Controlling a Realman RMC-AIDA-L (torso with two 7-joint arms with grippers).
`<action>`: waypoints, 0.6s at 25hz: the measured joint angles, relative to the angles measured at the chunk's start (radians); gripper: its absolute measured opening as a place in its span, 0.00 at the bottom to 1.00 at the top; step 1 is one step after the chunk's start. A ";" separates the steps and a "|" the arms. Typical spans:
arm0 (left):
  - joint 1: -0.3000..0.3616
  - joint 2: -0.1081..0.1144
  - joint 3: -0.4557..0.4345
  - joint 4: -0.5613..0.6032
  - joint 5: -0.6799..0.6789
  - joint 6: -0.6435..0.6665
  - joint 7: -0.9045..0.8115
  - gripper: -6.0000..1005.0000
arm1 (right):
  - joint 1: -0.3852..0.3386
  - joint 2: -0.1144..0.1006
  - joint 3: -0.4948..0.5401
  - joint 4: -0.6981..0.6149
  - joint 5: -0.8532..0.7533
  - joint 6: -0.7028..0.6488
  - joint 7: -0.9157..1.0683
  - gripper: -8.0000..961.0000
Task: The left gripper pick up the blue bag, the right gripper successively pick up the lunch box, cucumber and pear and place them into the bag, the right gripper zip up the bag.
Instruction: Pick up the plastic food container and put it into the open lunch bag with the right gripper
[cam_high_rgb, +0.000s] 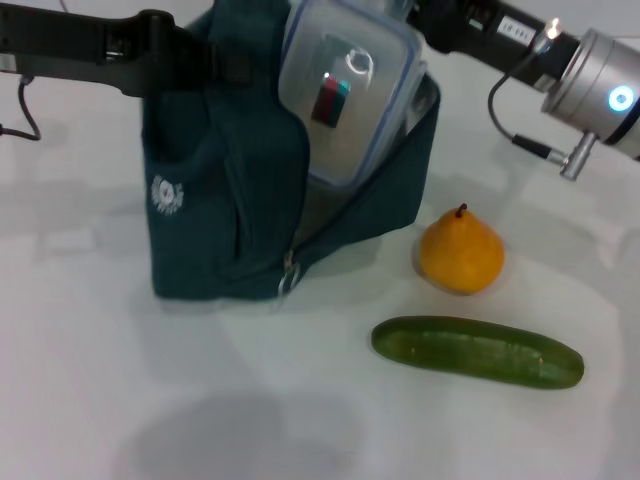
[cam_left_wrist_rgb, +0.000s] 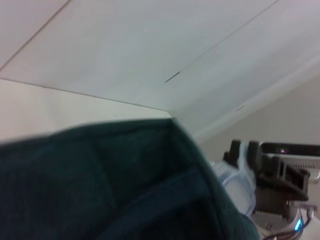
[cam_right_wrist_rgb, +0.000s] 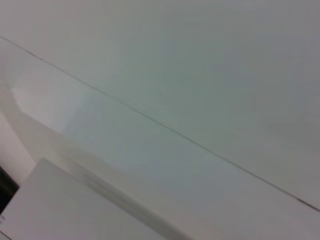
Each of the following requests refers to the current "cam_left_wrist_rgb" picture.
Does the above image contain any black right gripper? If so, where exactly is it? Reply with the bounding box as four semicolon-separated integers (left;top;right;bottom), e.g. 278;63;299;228
223;138;311;214

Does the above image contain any clear food container blue seal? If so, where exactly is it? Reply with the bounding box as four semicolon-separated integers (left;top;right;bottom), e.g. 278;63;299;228
211;141;258;219

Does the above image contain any dark teal insulated lunch bag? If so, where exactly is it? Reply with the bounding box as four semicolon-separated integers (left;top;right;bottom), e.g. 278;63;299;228
0;118;261;240

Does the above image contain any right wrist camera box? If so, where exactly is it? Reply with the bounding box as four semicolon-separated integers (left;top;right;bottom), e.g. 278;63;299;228
259;141;320;176

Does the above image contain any right arm connector cable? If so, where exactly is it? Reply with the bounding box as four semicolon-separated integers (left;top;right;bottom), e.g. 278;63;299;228
259;202;316;240

